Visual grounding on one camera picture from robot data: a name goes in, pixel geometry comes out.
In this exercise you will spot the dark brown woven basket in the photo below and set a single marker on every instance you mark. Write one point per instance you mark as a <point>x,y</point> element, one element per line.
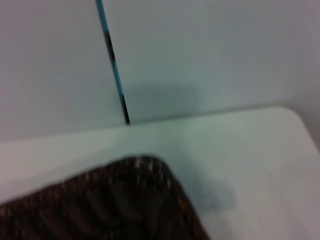
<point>112,205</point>

